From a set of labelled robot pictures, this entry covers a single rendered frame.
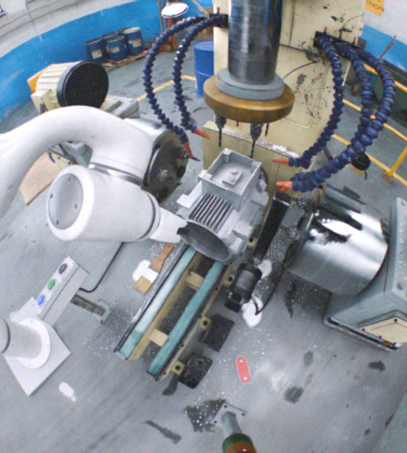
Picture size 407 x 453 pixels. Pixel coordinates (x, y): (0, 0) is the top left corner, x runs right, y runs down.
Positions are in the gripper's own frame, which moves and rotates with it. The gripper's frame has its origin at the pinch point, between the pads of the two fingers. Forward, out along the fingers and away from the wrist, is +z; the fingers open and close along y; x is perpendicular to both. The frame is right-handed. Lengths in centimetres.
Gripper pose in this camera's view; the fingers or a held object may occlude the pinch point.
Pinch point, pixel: (175, 223)
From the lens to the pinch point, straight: 52.1
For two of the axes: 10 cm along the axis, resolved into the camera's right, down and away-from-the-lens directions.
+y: 8.7, 4.2, -2.7
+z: 2.7, 0.6, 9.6
